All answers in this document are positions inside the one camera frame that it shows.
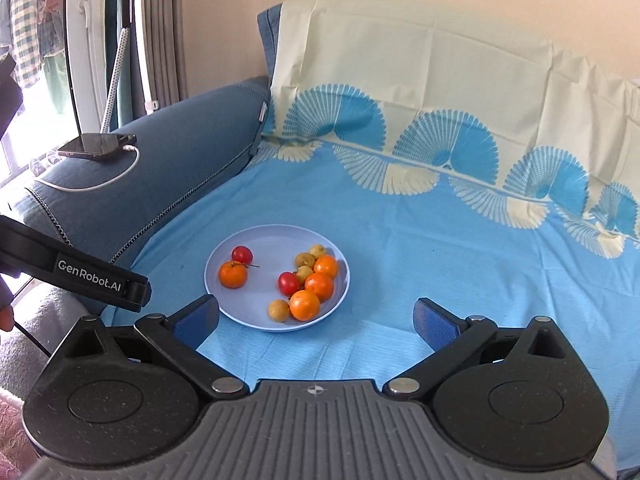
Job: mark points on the white sofa label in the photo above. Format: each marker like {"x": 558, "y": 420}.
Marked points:
{"x": 262, "y": 112}

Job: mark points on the white window frame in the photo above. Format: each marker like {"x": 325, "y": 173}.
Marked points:
{"x": 87, "y": 60}

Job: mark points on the black box-shaped object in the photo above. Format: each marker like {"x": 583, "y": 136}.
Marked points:
{"x": 9, "y": 95}

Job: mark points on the blue fan-print sheet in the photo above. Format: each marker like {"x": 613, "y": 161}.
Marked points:
{"x": 425, "y": 240}

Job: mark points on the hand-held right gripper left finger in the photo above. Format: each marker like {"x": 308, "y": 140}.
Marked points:
{"x": 197, "y": 322}

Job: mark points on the pale lavender cloth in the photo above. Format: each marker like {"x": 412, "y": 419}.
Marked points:
{"x": 635, "y": 97}

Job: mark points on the grey curtain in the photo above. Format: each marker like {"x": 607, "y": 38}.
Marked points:
{"x": 167, "y": 35}

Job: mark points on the pink cloth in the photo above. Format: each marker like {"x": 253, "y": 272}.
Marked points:
{"x": 10, "y": 420}

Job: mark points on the green garment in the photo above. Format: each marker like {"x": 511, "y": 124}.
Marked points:
{"x": 55, "y": 85}

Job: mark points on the grey fluffy blanket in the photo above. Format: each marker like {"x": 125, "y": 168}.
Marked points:
{"x": 25, "y": 355}

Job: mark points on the orange mandarin with stem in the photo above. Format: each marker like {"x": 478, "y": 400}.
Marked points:
{"x": 233, "y": 275}

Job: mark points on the pale blue plate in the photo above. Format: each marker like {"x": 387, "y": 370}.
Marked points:
{"x": 265, "y": 290}

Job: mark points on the black smartphone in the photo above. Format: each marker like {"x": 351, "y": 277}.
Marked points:
{"x": 95, "y": 146}

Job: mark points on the plaid shirt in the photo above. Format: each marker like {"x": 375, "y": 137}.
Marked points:
{"x": 25, "y": 25}

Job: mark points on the small yellow longan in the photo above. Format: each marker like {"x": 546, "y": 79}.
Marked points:
{"x": 318, "y": 250}
{"x": 278, "y": 310}
{"x": 302, "y": 275}
{"x": 304, "y": 260}

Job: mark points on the small red fruit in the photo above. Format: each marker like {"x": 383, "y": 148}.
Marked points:
{"x": 288, "y": 283}
{"x": 242, "y": 254}

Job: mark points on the blue sofa armrest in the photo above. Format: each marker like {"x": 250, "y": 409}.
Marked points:
{"x": 190, "y": 160}

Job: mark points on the garment steamer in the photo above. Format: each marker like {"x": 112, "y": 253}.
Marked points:
{"x": 117, "y": 75}

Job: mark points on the person's left hand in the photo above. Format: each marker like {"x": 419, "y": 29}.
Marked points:
{"x": 4, "y": 317}

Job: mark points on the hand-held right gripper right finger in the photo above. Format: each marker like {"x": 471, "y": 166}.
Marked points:
{"x": 440, "y": 325}

